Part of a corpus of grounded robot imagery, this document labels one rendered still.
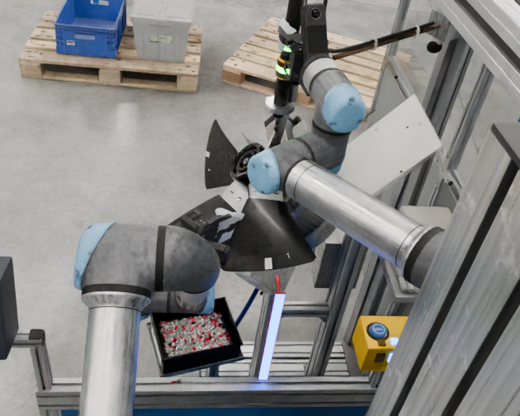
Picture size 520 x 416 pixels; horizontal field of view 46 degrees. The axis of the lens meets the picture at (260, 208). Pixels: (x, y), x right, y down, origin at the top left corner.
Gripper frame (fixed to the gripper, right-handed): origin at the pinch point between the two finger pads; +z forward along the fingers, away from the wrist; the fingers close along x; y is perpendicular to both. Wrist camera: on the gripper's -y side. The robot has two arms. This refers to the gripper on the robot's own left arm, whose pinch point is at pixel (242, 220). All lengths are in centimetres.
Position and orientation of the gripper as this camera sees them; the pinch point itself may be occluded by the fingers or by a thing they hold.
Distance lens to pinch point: 152.4
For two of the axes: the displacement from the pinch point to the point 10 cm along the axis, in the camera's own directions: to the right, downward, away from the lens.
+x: -0.5, 8.1, 5.9
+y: -6.7, -4.6, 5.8
